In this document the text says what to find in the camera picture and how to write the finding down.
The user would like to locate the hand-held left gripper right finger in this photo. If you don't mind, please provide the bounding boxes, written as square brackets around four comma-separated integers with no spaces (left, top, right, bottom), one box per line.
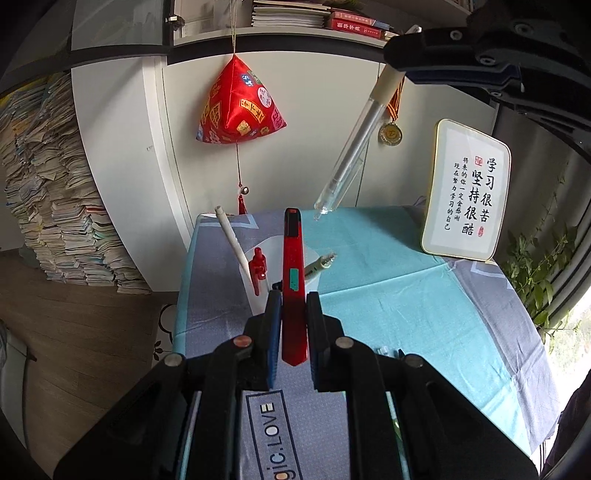
[305,292,540,480]

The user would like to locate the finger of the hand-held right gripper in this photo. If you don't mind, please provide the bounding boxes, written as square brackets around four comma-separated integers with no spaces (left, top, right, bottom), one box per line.
[406,69,591,162]
[382,21,580,81]

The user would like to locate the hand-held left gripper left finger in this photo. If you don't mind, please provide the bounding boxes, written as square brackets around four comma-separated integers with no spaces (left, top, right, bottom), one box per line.
[53,290,283,480]

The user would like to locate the red pen with clip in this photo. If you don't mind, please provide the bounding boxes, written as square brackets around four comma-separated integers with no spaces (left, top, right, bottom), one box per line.
[248,247,269,296]

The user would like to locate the grey pen tip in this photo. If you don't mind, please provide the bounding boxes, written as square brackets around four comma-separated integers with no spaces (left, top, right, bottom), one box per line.
[302,251,338,280]

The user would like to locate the frosted plastic pen cup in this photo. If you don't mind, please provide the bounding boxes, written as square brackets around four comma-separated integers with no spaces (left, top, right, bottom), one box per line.
[239,234,324,319]

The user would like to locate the white pen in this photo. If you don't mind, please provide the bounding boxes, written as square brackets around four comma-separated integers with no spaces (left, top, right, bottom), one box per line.
[215,205,262,296]

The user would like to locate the clear pen with beige cap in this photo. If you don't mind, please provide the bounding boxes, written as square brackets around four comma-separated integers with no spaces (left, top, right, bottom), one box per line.
[313,25,423,222]

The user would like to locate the framed calligraphy sign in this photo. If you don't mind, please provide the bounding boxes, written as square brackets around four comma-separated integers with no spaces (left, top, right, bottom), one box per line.
[420,119,512,260]

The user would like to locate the stack of red books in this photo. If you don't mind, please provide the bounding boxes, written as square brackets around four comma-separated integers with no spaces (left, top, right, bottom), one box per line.
[327,9,391,40]

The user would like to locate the blue grey tablecloth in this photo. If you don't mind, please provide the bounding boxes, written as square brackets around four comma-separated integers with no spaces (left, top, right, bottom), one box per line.
[173,205,561,480]

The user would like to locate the gold medal with striped ribbon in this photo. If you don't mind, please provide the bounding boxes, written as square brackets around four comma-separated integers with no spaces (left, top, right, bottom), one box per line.
[376,74,407,146]

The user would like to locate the black white floor mat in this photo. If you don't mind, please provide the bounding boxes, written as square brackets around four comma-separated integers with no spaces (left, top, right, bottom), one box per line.
[152,302,188,363]

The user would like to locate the stack of white magazines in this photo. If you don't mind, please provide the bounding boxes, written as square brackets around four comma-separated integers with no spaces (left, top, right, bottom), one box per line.
[250,0,331,28]

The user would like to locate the red pyramid hanging ornament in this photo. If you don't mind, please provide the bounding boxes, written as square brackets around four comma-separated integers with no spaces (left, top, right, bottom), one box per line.
[196,0,288,217]

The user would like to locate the green potted plant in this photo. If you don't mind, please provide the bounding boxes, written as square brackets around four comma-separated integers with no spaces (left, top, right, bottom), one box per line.
[501,175,583,342]

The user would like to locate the tall pile of paper books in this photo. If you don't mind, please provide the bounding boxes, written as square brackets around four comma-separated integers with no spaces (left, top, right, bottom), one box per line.
[0,74,153,296]

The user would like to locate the grey bed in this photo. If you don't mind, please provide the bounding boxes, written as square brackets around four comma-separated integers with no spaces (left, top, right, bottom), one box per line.
[0,318,38,457]

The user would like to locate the left glass cabinet door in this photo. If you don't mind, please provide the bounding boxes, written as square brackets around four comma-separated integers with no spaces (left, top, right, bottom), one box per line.
[0,0,175,100]

